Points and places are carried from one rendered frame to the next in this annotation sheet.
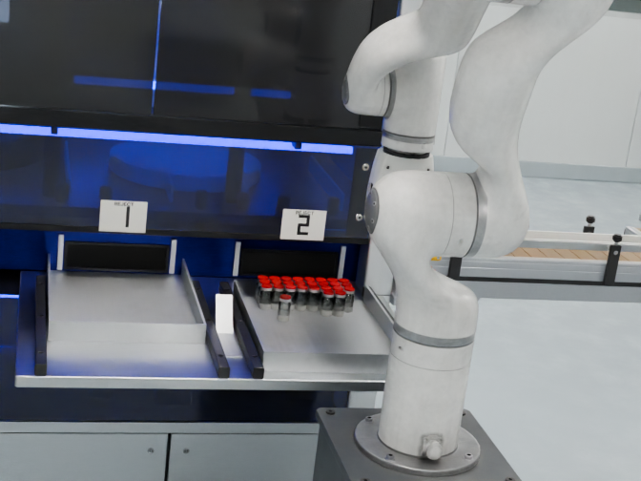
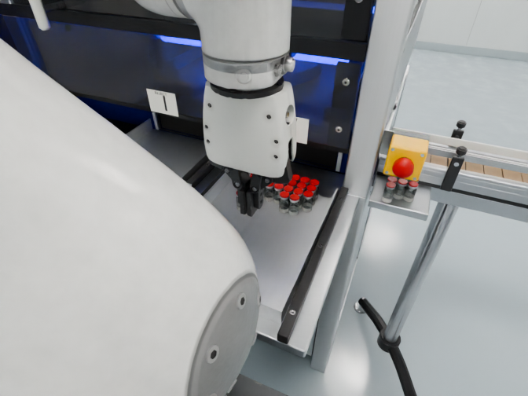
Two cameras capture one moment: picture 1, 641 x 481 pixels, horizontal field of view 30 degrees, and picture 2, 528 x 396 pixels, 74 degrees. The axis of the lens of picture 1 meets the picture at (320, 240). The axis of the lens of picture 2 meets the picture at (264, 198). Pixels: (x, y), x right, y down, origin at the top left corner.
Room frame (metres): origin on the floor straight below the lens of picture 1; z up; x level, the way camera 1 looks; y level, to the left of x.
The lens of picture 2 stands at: (1.60, -0.35, 1.39)
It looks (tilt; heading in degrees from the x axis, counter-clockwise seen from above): 39 degrees down; 38
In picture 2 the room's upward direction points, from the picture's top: straight up
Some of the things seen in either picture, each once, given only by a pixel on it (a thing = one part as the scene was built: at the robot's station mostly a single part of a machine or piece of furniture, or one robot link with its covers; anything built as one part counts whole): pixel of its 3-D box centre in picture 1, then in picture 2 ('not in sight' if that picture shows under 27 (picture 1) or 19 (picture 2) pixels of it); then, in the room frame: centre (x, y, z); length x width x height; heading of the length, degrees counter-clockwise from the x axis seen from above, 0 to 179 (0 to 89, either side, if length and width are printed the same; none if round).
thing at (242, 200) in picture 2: not in sight; (238, 185); (1.86, -0.10, 1.12); 0.03 x 0.03 x 0.07; 15
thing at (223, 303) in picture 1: (228, 324); not in sight; (1.91, 0.14, 0.91); 0.14 x 0.03 x 0.06; 15
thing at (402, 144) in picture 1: (408, 140); (248, 64); (1.87, -0.12, 1.27); 0.09 x 0.08 x 0.03; 105
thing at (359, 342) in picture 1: (319, 324); (252, 225); (1.99, -0.02, 0.90); 0.34 x 0.26 x 0.04; 14
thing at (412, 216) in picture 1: (423, 253); not in sight; (1.63, -0.15, 1.16); 0.19 x 0.12 x 0.24; 105
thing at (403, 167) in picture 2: not in sight; (403, 166); (2.23, -0.21, 1.00); 0.04 x 0.04 x 0.04; 15
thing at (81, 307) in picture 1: (121, 296); (150, 161); (2.01, 0.34, 0.90); 0.34 x 0.26 x 0.04; 15
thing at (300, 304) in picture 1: (307, 298); (273, 192); (2.10, 0.01, 0.91); 0.18 x 0.02 x 0.05; 104
